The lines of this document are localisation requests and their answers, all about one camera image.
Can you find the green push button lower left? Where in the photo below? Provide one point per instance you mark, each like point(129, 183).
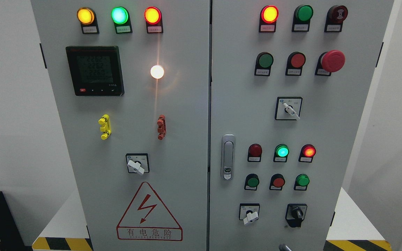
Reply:
point(251, 182)

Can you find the green start push button upper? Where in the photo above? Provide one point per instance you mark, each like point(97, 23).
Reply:
point(263, 64)

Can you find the red push button lower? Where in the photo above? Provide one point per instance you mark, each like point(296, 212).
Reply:
point(277, 182)

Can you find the green push button lower right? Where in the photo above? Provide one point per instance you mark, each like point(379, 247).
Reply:
point(301, 182)

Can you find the red stop push button upper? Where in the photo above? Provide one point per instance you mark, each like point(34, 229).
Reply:
point(295, 63)

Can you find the red emergency stop mushroom button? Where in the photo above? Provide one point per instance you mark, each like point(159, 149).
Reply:
point(330, 62)

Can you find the red terminal connector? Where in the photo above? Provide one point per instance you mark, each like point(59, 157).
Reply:
point(161, 129)

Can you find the dark red indicator light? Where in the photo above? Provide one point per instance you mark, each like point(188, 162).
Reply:
point(254, 153)

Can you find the white glowing indicator light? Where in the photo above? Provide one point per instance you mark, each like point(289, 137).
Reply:
point(157, 71)

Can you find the grey left cabinet door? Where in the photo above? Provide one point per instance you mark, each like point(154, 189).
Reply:
point(178, 163)

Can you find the grey cabinet door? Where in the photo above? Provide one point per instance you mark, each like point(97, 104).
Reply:
point(244, 105)
point(178, 163)

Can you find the lit green indicator light middle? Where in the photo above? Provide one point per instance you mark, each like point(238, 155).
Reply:
point(281, 153)

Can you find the yellow terminal connector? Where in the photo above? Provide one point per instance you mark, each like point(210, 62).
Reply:
point(105, 126)

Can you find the grey right cabinet door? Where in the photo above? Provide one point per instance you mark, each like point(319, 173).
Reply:
point(244, 105)

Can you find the red electric hazard warning sticker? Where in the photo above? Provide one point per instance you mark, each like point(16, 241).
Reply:
point(148, 218)

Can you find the lit red indicator light middle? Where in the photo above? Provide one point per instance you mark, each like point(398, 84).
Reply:
point(307, 153)

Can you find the black digital power meter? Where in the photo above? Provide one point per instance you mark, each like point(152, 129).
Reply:
point(95, 70)

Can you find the red indicator light top left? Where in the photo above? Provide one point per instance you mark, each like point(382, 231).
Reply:
point(153, 18)

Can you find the red indicator light top right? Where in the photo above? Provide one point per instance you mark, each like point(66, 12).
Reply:
point(268, 17)

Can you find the green indicator light top left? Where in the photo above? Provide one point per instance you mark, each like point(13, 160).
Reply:
point(121, 20)

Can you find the green indicator light top right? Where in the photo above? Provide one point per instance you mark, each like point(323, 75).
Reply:
point(302, 18)

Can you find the yellow indicator light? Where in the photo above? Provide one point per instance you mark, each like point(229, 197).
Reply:
point(88, 20)

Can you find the dark red buzzer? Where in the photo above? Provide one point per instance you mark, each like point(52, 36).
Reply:
point(335, 18)

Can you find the white platform with hazard stripes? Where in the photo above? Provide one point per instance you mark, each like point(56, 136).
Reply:
point(350, 229)

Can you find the silver door lock handle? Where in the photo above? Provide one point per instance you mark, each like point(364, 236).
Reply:
point(227, 156)

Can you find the white selector switch left door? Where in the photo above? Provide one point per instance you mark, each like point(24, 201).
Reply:
point(137, 163)

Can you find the white selector switch upper right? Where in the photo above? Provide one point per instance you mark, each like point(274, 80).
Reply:
point(288, 108)

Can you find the white selector switch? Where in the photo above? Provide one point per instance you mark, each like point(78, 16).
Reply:
point(249, 212)
point(288, 108)

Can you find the white selector switch lower right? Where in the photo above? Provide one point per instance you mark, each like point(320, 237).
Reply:
point(249, 212)

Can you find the black rotary knob switch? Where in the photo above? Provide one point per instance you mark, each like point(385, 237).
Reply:
point(295, 214)

